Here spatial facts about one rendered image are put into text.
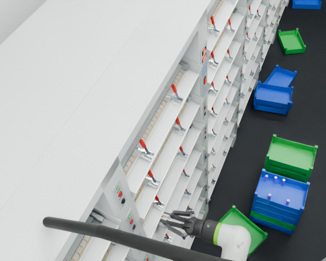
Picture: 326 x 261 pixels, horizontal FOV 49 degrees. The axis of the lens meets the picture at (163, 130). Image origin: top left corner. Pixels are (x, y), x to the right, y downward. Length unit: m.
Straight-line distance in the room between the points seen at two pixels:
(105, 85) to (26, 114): 0.25
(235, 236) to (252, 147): 1.63
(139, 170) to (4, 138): 0.43
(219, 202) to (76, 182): 1.92
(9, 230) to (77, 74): 0.53
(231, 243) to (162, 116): 0.57
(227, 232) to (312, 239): 1.31
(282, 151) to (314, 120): 0.74
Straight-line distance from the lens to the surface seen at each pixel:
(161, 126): 1.30
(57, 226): 0.84
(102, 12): 1.46
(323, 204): 2.88
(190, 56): 1.44
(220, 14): 1.78
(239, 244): 1.50
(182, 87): 1.42
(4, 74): 1.32
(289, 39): 4.07
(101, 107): 1.07
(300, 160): 2.64
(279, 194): 2.47
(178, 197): 1.78
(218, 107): 2.10
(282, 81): 3.59
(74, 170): 0.96
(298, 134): 3.19
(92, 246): 1.11
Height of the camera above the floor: 2.46
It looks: 51 degrees down
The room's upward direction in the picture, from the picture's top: 9 degrees counter-clockwise
